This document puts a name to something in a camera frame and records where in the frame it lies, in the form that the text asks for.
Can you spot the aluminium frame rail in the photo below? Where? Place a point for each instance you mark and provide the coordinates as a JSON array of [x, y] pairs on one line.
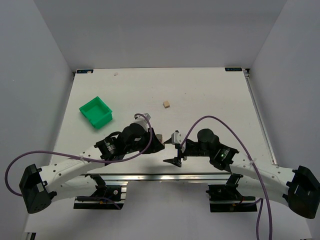
[[273, 159], [168, 177]]

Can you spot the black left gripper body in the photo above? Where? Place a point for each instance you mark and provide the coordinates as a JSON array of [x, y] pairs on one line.
[[152, 144]]

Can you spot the blue corner label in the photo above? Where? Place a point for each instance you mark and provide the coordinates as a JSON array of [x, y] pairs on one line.
[[233, 69], [84, 71]]

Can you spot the green plastic tray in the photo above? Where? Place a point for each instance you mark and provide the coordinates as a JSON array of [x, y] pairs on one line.
[[97, 113]]

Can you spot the dark olive cube block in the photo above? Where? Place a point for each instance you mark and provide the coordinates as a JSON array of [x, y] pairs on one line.
[[159, 137]]

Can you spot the wood cube with number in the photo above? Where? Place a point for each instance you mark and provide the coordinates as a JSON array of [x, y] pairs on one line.
[[166, 104]]

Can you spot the aluminium right frame rail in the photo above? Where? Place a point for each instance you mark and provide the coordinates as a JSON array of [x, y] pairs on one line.
[[273, 159]]

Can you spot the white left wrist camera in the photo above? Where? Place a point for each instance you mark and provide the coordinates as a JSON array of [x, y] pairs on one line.
[[143, 120]]

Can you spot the blue left corner label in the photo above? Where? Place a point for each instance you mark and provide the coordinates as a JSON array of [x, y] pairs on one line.
[[84, 71]]

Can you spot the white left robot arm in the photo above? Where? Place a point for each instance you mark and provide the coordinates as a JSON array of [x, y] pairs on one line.
[[72, 177]]

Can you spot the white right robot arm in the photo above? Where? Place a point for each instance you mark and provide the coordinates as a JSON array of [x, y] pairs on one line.
[[297, 189]]

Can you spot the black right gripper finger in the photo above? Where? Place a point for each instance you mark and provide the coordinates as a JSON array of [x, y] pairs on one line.
[[176, 161], [169, 141]]

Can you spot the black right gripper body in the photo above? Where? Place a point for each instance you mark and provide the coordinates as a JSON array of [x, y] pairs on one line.
[[179, 152]]

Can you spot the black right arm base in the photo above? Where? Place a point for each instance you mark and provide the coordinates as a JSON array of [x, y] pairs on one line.
[[225, 198]]

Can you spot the aluminium front frame rail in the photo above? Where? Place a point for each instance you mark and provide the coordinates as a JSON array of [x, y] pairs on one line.
[[168, 177]]

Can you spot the blue right corner label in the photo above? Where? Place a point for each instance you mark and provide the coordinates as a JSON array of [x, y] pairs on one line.
[[233, 69]]

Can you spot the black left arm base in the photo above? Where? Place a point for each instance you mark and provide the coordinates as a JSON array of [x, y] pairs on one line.
[[107, 194]]

